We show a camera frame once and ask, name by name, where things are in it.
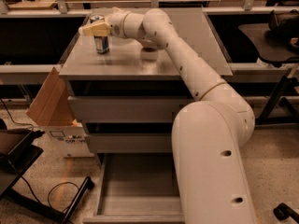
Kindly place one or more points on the black office chair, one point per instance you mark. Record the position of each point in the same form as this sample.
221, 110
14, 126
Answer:
277, 40

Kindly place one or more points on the grey top drawer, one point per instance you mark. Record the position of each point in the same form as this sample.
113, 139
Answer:
126, 109

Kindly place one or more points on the red bull can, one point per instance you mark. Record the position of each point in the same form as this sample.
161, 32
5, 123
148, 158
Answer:
101, 42

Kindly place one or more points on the grey open bottom drawer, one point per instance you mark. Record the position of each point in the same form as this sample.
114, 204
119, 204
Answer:
137, 188

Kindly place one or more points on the grey drawer cabinet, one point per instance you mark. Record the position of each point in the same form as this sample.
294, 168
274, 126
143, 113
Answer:
127, 70

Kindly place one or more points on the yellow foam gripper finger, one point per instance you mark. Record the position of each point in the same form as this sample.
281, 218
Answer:
97, 28

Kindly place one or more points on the black caster bottom right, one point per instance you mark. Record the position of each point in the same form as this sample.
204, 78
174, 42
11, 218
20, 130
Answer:
283, 211

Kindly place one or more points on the open cardboard box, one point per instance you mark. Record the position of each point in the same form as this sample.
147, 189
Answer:
51, 111

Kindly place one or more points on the grey middle drawer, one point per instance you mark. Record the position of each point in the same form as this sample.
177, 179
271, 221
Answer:
129, 143

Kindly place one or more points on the black stand with cable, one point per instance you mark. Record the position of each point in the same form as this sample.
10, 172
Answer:
17, 154

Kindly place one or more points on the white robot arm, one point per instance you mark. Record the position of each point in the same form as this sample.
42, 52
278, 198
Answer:
207, 133

